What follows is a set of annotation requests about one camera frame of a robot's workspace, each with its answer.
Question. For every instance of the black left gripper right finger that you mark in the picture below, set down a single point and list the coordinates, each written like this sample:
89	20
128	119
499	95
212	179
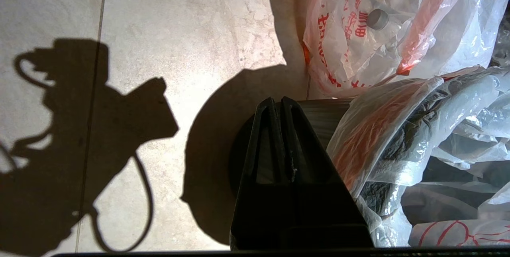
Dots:
322	209

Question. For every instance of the used red-printed trash bag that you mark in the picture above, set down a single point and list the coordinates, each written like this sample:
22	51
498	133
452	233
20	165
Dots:
346	57

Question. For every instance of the new white plastic bag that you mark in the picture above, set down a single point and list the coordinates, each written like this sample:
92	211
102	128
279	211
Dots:
378	137

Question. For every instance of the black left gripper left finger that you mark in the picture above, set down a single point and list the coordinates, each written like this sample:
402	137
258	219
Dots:
255	217

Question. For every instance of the black round trash bin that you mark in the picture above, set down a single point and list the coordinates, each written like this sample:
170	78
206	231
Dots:
326	117

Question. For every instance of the clear discarded water bottle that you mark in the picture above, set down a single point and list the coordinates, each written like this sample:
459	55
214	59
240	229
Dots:
377	18

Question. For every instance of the crumpled clear plastic bag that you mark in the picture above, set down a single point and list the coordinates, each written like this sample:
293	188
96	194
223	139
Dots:
504	38

